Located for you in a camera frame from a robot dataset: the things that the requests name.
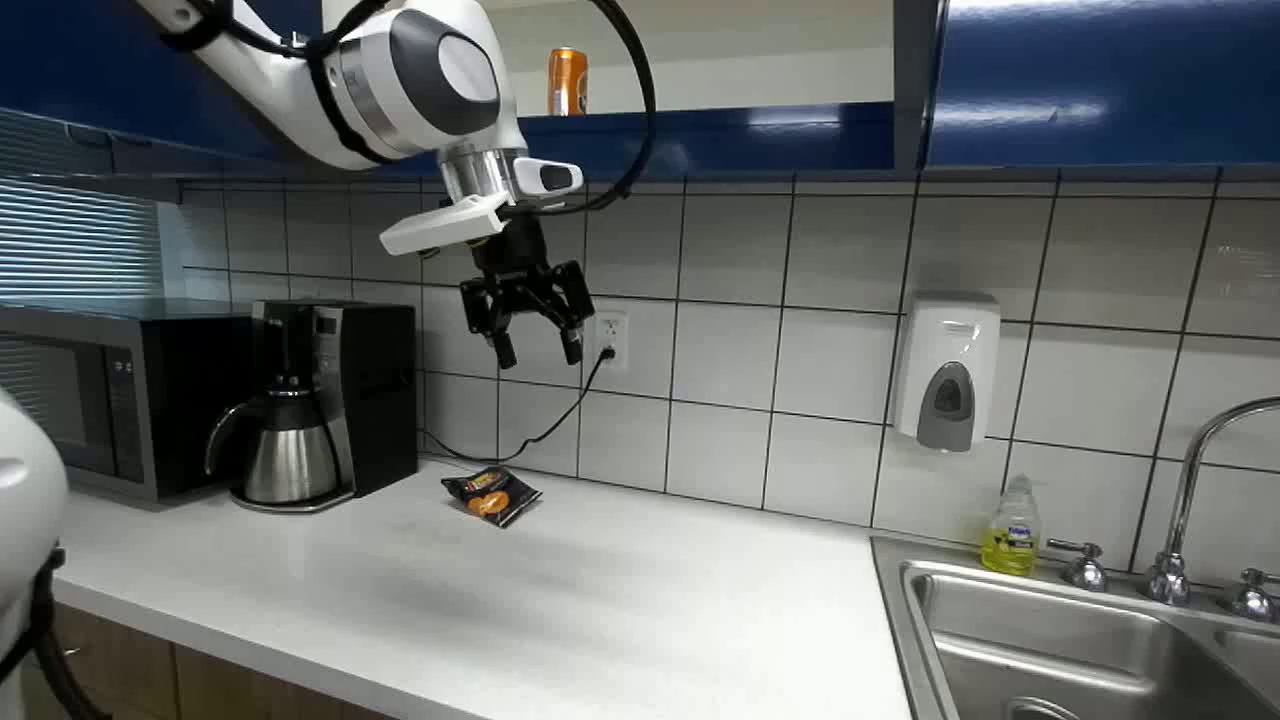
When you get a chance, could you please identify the stainless steel sink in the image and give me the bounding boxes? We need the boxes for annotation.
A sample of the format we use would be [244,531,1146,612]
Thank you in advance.
[871,531,1280,720]

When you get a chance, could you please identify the white wall outlet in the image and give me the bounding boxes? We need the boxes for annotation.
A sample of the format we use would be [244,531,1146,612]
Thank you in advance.
[587,306,636,375]

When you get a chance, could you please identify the chrome gooseneck faucet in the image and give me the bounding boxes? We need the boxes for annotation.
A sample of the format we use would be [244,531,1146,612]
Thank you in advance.
[1142,390,1280,608]

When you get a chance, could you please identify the stainless steel coffee carafe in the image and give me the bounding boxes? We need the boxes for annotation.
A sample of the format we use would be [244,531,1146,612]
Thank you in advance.
[199,384,342,513]

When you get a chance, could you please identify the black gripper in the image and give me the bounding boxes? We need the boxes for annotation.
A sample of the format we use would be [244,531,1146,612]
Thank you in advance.
[454,211,599,375]

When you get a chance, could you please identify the black coffee maker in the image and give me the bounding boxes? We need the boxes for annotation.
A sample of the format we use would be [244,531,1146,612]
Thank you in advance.
[249,296,425,514]

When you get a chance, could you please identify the black power cord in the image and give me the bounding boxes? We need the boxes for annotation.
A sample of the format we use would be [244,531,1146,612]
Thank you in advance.
[414,349,618,472]

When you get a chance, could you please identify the chrome faucet handle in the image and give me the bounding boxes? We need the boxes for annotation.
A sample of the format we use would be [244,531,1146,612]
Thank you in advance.
[1229,564,1280,622]
[1045,534,1114,597]

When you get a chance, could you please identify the black Lays chip bag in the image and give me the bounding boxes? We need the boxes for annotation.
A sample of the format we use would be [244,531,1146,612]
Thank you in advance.
[440,463,542,531]

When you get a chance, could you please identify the closed blue cupboard door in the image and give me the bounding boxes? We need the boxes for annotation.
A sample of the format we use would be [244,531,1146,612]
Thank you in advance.
[923,0,1280,173]

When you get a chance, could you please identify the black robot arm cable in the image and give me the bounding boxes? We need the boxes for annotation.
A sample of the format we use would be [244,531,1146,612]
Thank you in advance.
[157,0,659,221]

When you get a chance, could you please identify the white wall soap dispenser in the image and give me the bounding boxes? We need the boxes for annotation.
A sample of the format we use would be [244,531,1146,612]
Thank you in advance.
[888,292,1004,455]

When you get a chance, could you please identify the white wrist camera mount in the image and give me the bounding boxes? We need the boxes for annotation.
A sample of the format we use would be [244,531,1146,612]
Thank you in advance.
[374,192,521,260]

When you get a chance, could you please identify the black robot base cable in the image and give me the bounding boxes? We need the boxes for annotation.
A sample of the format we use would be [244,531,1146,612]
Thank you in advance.
[0,544,113,720]

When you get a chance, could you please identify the blue cupboard door with hinge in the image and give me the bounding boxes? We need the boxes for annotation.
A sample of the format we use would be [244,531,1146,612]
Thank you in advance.
[0,0,337,173]

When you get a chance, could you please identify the wooden lower cabinets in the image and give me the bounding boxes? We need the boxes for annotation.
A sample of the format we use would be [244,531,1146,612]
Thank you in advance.
[16,599,392,720]

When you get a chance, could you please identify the black steel microwave oven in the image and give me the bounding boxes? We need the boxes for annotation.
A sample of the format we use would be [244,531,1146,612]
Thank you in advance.
[0,300,256,506]

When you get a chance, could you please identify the open blue cupboard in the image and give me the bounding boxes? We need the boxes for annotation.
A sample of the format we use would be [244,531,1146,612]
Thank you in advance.
[324,0,935,178]

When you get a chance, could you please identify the yellow dish soap bottle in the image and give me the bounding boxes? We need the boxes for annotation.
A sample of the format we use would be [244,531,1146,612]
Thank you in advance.
[978,472,1045,579]

